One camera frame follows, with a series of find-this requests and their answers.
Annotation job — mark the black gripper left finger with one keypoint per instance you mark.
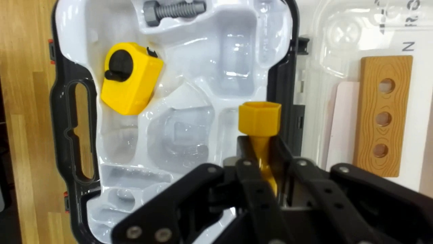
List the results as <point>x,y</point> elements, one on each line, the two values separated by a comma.
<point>203,207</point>

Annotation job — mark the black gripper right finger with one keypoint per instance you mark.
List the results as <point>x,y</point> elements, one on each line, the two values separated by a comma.
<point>352,207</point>

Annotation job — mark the yellow toy dumbbell bolt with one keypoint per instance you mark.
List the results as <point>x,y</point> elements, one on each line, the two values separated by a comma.
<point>260,119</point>

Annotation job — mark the grey toy tool box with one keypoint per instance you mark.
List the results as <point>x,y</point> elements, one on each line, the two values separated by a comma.
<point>194,89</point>

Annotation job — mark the wooden plank with holes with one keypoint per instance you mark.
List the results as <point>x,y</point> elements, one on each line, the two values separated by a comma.
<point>397,149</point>

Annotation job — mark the pale pink paper sheet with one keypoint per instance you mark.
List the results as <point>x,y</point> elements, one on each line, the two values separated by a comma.
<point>345,126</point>

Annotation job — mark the yellow toy tape measure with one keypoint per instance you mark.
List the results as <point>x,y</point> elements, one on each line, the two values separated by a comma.
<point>133,83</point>

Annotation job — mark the grey toy bolt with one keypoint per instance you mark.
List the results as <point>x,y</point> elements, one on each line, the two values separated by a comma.
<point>173,9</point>

